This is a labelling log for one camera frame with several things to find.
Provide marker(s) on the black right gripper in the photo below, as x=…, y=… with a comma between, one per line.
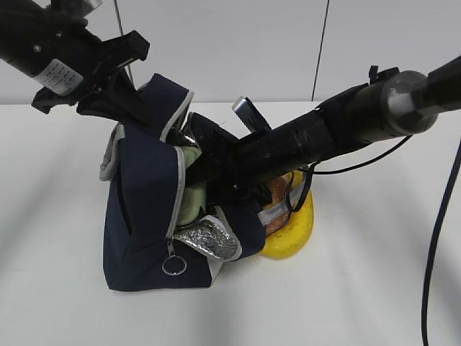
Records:
x=233, y=170

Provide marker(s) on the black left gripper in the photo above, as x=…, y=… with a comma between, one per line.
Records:
x=90, y=74

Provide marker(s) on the green lidded glass container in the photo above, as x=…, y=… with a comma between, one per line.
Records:
x=194, y=196

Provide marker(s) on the brown bread roll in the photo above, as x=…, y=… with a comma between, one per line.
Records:
x=277, y=188

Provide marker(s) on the yellow banana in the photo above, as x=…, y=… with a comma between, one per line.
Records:
x=290, y=239

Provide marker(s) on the navy blue lunch bag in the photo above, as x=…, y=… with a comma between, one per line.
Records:
x=146, y=175

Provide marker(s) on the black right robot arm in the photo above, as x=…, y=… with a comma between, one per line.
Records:
x=392, y=104

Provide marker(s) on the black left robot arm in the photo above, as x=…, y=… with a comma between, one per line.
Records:
x=52, y=46

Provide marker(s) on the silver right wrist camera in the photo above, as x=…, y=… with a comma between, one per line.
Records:
x=250, y=116

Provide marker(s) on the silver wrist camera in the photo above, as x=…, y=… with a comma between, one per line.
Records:
x=250, y=116
x=75, y=8

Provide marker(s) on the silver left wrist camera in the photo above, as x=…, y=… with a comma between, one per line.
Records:
x=75, y=8

